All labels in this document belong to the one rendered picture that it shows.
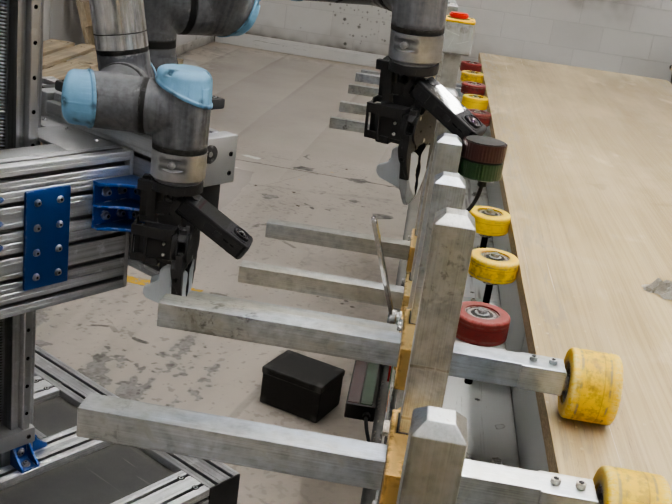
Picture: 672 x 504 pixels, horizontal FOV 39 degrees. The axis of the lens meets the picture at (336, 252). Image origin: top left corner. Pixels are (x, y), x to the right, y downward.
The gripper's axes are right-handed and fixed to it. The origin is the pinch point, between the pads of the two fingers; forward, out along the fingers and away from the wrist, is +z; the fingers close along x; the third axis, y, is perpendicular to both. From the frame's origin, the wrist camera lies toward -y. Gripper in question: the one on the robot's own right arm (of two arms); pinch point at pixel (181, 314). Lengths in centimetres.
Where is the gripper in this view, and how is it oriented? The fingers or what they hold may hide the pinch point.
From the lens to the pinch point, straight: 140.7
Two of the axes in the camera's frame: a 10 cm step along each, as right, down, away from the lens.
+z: -1.3, 9.3, 3.4
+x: -1.1, 3.3, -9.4
